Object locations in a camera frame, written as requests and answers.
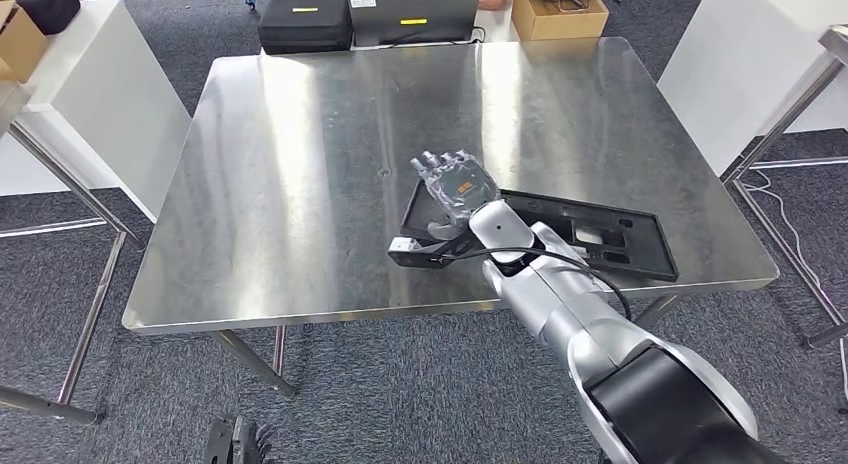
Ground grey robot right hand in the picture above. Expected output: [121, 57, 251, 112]
[409, 148, 503, 243]

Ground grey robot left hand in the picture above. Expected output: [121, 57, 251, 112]
[201, 415, 277, 464]

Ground black plastic car part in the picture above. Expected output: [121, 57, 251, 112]
[398, 178, 681, 284]

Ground stainless steel workbench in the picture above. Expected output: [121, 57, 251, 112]
[121, 36, 782, 400]

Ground large black case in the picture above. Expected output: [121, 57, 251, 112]
[345, 0, 484, 49]

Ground stainless steel table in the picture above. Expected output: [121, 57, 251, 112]
[720, 24, 848, 352]
[0, 81, 144, 427]

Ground brown cardboard box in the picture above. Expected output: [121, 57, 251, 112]
[509, 0, 610, 43]
[0, 0, 52, 85]

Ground small black case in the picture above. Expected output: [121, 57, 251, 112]
[257, 0, 354, 56]

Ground white panel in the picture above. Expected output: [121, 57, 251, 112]
[657, 0, 848, 178]

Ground white cabinet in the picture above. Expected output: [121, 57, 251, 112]
[0, 0, 194, 224]

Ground black bag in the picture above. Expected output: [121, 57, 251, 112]
[0, 0, 83, 37]

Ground wrist camera with black bracket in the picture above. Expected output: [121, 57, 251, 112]
[386, 231, 479, 271]

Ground white floor cable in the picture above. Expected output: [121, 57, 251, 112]
[747, 168, 848, 397]

